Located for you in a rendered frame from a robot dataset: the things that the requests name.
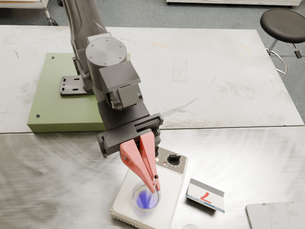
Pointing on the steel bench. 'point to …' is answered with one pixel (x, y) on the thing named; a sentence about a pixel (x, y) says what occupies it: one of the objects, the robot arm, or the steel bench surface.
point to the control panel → (163, 155)
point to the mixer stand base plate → (277, 215)
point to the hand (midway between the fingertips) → (154, 186)
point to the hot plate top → (119, 204)
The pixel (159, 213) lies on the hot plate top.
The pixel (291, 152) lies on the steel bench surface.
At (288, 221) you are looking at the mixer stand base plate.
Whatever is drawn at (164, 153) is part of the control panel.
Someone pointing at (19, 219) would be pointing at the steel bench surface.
